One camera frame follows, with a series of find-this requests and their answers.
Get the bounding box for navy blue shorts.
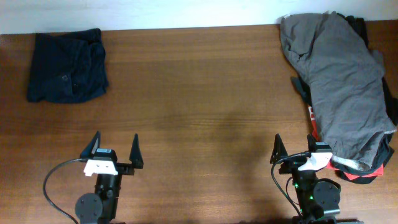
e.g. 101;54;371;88
27;28;109;103

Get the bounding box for grey shorts on pile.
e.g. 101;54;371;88
280;12;396;171

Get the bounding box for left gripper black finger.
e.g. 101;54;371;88
129;134;144;169
80;131;101;159

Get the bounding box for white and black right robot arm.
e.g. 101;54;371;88
270;134;341;223

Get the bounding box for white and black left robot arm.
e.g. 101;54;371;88
75;132;144;224

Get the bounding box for black garment under pile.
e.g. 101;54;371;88
291;13;397;184

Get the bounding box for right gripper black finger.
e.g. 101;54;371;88
307;134;317;152
270;134;288;164

